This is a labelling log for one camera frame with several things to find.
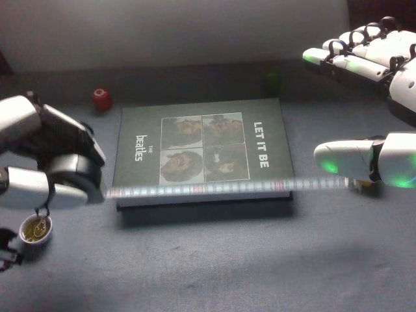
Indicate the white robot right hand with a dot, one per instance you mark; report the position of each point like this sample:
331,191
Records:
399,156

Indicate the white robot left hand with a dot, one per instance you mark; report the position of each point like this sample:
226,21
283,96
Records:
19,117

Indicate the white and black tape measure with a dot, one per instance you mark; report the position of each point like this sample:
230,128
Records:
78,172

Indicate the black Let It Be book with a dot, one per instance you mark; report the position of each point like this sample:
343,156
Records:
146,130

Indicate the yellow swirl toy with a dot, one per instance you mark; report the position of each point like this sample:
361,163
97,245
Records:
362,183

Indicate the small red toy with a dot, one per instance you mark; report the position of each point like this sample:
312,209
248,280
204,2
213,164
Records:
102,99

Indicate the small white soup bowl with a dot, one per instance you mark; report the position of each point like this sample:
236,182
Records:
35,230

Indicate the small dark green toy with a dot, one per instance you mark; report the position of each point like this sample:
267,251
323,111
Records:
272,81

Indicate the large pale backdrop board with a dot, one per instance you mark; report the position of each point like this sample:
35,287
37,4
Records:
178,26

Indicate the grey table cloth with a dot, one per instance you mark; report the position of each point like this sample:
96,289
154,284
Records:
227,276

